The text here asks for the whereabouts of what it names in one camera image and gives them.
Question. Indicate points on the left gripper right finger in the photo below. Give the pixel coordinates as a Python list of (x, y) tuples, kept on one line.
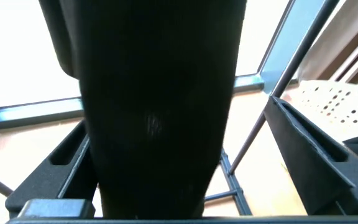
[(322, 183)]

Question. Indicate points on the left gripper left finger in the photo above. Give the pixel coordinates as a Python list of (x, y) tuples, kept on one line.
[(64, 180)]

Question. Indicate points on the brown curtain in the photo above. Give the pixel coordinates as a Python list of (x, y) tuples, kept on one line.
[(337, 37)]

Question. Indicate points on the black shorts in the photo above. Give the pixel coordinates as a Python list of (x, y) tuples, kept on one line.
[(154, 93)]

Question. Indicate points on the black clothes rack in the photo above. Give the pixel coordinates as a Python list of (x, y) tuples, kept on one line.
[(294, 62)]

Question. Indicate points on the white laundry basket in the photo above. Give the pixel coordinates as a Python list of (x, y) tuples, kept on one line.
[(331, 105)]

